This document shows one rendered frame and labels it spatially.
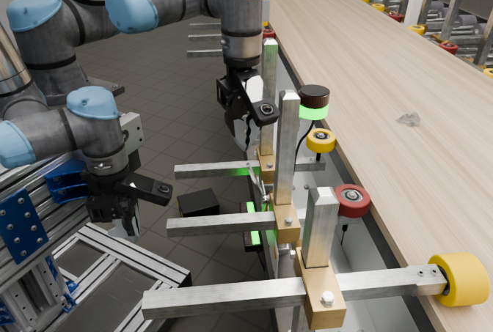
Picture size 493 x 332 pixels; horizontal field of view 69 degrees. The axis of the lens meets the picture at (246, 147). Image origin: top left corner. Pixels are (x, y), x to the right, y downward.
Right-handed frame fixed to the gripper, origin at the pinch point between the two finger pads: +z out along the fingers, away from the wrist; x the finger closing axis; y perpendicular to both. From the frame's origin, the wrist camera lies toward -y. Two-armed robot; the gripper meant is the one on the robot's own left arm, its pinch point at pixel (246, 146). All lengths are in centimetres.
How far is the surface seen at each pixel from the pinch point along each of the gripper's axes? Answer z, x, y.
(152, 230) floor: 101, 15, 84
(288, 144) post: -2.9, -6.3, -6.8
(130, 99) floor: 101, -5, 248
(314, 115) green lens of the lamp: -10.2, -9.8, -9.4
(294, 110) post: -10.9, -6.8, -7.0
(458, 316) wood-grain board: 10.6, -16.3, -43.7
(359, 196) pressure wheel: 10.2, -20.8, -14.8
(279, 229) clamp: 13.8, -1.5, -12.8
